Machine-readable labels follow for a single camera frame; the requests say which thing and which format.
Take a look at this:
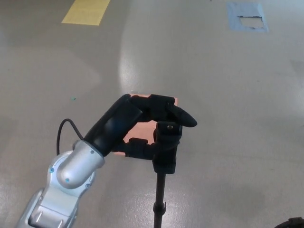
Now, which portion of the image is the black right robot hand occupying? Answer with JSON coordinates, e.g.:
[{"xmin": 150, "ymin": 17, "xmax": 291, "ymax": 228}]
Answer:
[{"xmin": 273, "ymin": 217, "xmax": 304, "ymax": 228}]

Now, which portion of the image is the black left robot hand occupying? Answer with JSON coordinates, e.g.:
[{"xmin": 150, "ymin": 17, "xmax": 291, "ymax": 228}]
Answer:
[{"xmin": 83, "ymin": 94, "xmax": 198, "ymax": 161}]

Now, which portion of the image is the black phone stand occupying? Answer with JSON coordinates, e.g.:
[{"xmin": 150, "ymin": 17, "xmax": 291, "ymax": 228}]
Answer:
[{"xmin": 152, "ymin": 121, "xmax": 183, "ymax": 228}]

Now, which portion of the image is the orange floor tape patch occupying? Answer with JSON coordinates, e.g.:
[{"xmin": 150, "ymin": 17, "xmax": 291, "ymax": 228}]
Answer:
[{"xmin": 113, "ymin": 94, "xmax": 179, "ymax": 158}]

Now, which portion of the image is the yellow floor tape patch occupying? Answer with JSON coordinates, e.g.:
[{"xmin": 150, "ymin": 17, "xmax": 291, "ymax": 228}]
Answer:
[{"xmin": 61, "ymin": 0, "xmax": 112, "ymax": 26}]

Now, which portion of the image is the blue floor tape patch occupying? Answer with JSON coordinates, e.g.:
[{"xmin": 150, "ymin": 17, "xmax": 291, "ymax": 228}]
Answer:
[{"xmin": 227, "ymin": 2, "xmax": 269, "ymax": 33}]

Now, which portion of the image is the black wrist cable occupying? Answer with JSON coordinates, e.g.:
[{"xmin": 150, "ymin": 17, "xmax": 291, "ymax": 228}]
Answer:
[{"xmin": 56, "ymin": 118, "xmax": 85, "ymax": 155}]

